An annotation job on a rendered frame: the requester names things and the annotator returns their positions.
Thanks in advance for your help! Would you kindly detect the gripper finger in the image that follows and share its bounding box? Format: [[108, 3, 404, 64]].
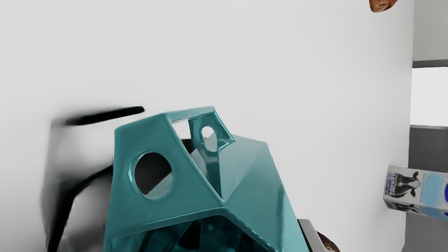
[[297, 219, 328, 252]]

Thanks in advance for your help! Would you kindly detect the teal faceted mug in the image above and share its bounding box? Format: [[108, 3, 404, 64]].
[[103, 106, 310, 252]]

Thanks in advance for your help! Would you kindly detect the milk carton with cow print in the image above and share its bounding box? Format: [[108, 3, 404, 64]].
[[383, 166, 448, 221]]

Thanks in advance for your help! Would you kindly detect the brown crusty bread piece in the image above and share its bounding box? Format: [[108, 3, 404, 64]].
[[369, 0, 400, 13], [317, 231, 341, 252]]

